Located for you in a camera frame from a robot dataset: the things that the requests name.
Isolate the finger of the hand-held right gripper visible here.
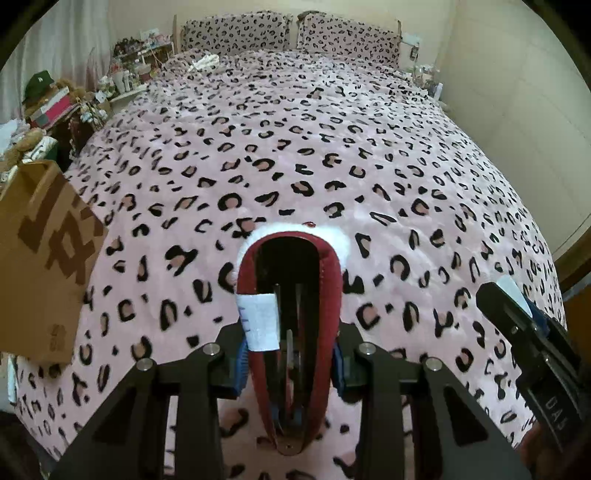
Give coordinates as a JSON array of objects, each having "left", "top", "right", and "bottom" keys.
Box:
[
  {"left": 475, "top": 282, "right": 550, "bottom": 379},
  {"left": 526, "top": 302, "right": 583, "bottom": 365}
]

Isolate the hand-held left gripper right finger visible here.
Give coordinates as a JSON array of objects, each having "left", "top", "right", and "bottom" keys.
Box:
[{"left": 331, "top": 323, "right": 532, "bottom": 480}]

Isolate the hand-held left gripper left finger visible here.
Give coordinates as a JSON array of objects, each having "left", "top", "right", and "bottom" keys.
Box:
[{"left": 48, "top": 323, "right": 246, "bottom": 480}]

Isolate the small pale grey sachet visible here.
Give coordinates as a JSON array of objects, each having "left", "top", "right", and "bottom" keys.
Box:
[{"left": 496, "top": 275, "right": 533, "bottom": 315}]

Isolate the red and white slipper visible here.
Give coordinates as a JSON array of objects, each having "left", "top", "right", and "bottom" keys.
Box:
[{"left": 235, "top": 224, "right": 354, "bottom": 457}]

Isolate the brown cardboard box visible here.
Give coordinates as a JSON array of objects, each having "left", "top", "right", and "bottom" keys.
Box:
[{"left": 0, "top": 159, "right": 110, "bottom": 368}]

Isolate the pink leopard print blanket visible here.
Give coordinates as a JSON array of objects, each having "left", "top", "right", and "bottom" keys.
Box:
[{"left": 9, "top": 46, "right": 570, "bottom": 480}]

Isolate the bedside clutter of small items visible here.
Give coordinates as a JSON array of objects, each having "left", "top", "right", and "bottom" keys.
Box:
[{"left": 406, "top": 62, "right": 447, "bottom": 100}]

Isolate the white nightstand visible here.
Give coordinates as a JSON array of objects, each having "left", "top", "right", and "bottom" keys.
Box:
[{"left": 108, "top": 88, "right": 149, "bottom": 105}]

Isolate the leopard print pillow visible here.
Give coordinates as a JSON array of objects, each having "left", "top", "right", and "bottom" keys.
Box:
[
  {"left": 179, "top": 13, "right": 293, "bottom": 53},
  {"left": 296, "top": 13, "right": 402, "bottom": 66}
]

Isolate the brown teddy bear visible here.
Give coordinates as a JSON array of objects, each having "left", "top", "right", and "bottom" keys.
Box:
[{"left": 0, "top": 128, "right": 45, "bottom": 169}]

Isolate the pink shoe box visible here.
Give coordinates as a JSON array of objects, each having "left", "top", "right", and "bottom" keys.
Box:
[{"left": 28, "top": 89, "right": 77, "bottom": 128}]

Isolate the cluttered nightstand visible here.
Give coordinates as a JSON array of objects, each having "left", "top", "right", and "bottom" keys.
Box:
[{"left": 97, "top": 30, "right": 177, "bottom": 96}]

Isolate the pile of white clothes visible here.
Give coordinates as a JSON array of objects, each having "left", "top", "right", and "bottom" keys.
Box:
[{"left": 0, "top": 119, "right": 29, "bottom": 153}]

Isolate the green cap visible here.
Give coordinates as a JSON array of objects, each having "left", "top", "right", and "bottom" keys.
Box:
[{"left": 22, "top": 70, "right": 55, "bottom": 105}]

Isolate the pale sheer curtain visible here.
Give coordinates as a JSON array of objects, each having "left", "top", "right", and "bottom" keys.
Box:
[{"left": 0, "top": 0, "right": 116, "bottom": 125}]

